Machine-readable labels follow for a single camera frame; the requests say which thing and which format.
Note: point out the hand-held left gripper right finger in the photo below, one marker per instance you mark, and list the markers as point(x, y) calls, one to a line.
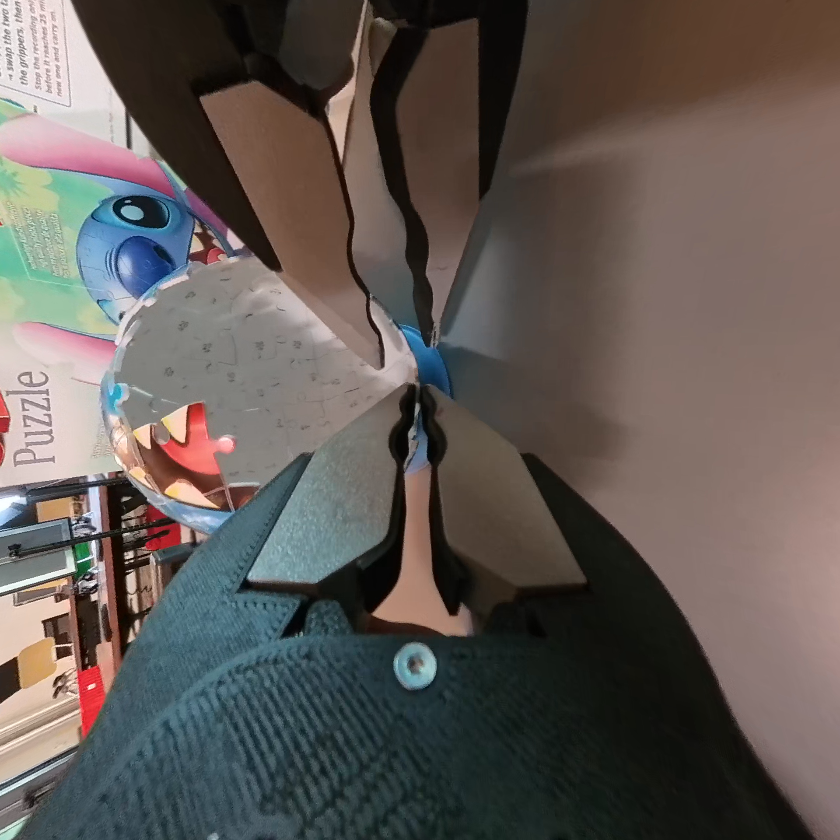
point(505, 518)

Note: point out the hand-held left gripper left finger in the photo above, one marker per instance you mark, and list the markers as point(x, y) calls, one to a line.
point(328, 512)

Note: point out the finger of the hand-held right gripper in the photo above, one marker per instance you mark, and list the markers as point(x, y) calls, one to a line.
point(289, 184)
point(449, 144)

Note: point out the blue cartoon puzzle ball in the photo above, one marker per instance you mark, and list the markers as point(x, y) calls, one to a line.
point(249, 354)

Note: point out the colourful puzzle box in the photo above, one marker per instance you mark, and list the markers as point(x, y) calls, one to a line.
point(52, 262)

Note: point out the grey framed light panel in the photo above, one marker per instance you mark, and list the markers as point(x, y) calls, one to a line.
point(33, 558)

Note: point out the red storage bin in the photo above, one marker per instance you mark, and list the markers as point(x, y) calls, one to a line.
point(92, 695)

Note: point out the yellow and black wall panel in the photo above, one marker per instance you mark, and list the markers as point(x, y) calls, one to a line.
point(33, 663)

